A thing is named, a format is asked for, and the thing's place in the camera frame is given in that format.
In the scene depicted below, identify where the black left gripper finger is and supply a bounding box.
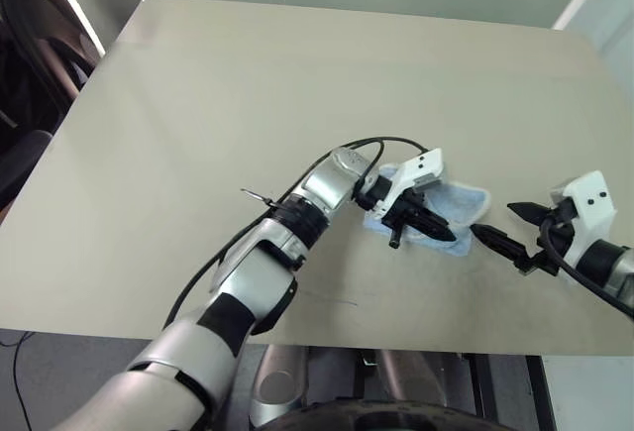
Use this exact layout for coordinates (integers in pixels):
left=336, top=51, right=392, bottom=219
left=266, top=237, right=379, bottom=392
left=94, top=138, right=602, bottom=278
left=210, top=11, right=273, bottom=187
left=415, top=208, right=450, bottom=231
left=409, top=222, right=458, bottom=243

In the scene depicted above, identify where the black table frame leg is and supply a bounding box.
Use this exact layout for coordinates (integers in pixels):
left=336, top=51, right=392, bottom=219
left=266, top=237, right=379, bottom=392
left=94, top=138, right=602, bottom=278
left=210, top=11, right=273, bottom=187
left=465, top=351, right=562, bottom=431

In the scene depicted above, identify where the black cable tie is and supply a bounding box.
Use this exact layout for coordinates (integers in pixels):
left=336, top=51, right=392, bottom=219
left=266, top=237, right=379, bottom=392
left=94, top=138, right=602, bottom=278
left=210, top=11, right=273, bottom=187
left=240, top=188, right=298, bottom=212

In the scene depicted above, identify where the thin black floor cable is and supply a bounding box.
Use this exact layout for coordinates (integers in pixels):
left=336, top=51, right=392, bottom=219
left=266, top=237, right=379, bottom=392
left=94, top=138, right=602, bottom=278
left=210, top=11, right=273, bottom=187
left=0, top=330, right=37, bottom=431

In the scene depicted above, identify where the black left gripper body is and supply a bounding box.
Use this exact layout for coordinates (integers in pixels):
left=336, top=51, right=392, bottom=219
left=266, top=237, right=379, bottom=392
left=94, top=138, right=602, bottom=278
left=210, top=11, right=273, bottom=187
left=380, top=187, right=426, bottom=250

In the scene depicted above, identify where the dark round disc shape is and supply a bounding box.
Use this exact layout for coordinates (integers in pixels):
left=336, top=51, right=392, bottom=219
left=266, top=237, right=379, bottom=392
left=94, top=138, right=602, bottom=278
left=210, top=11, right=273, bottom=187
left=266, top=398, right=502, bottom=431

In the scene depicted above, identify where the light blue towel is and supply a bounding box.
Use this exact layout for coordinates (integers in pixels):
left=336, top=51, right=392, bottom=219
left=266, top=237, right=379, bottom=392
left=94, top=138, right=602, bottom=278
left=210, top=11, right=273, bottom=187
left=363, top=162, right=492, bottom=258

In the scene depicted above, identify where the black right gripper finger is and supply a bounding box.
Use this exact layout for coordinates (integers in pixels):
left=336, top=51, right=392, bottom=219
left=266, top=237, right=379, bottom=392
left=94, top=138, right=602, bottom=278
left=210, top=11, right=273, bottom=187
left=507, top=200, right=549, bottom=227
left=470, top=224, right=528, bottom=261

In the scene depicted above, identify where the silver rounded robot leg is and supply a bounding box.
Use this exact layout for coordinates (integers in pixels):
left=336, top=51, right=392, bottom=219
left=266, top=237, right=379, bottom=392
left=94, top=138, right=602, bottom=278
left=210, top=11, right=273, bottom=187
left=247, top=344, right=309, bottom=428

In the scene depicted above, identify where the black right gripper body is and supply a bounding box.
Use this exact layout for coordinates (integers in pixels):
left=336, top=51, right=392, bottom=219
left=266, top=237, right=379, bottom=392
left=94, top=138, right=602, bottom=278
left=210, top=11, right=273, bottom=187
left=514, top=200, right=579, bottom=276

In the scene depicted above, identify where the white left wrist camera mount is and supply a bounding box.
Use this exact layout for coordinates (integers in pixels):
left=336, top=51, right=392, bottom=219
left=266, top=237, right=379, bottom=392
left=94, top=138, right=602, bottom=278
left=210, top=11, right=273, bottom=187
left=364, top=147, right=445, bottom=219

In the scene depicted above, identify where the grey tapered robot leg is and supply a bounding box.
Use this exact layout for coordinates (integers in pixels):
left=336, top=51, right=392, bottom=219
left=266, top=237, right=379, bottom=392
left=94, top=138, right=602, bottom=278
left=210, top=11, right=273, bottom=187
left=373, top=349, right=448, bottom=405

